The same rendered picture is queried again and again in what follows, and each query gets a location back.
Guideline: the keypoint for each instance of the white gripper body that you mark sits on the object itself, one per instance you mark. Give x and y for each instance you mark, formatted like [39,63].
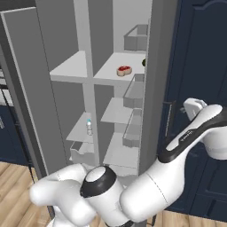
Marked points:
[193,107]

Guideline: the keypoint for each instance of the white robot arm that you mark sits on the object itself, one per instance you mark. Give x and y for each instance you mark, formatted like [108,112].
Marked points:
[153,189]

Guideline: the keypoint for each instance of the grey fridge door with bins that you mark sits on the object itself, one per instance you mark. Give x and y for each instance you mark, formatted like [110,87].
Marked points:
[158,59]

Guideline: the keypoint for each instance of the grey fridge shelf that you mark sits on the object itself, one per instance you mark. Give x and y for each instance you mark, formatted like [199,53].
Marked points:
[109,69]
[72,69]
[116,113]
[77,131]
[122,153]

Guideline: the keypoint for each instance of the red frozen steak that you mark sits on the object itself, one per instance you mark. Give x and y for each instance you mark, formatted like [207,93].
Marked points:
[124,71]

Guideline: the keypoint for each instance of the grey fridge drawer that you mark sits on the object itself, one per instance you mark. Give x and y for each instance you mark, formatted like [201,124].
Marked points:
[80,154]

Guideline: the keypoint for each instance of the grey side-by-side fridge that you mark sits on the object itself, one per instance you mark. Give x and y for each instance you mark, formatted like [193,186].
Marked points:
[62,32]

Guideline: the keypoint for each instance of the plain grey fridge door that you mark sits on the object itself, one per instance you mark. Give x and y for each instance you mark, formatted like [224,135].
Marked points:
[26,82]

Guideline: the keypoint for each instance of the grey door bin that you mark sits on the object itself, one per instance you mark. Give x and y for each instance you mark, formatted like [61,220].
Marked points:
[131,137]
[133,99]
[134,41]

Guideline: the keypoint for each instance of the tall navy cupboard door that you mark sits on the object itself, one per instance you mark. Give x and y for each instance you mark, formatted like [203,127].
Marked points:
[198,53]

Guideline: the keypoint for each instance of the dark green round food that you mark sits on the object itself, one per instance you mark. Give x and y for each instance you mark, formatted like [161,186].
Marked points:
[144,62]

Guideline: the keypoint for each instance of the clear water bottle, blue cap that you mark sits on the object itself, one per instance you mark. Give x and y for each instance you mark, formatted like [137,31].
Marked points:
[89,128]

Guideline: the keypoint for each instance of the navy base cupboards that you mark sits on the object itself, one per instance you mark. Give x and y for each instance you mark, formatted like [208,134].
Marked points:
[10,142]

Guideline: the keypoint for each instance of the dark appliance with pale racks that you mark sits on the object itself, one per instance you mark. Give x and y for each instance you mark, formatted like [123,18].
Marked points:
[5,88]

